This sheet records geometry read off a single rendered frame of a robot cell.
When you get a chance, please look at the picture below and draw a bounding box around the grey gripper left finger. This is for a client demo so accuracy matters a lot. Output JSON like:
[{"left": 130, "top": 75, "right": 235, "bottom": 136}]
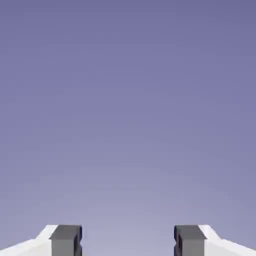
[{"left": 0, "top": 224, "right": 83, "bottom": 256}]

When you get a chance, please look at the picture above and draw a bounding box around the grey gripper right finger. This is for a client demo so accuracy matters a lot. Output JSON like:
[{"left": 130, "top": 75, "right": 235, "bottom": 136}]
[{"left": 173, "top": 224, "right": 256, "bottom": 256}]

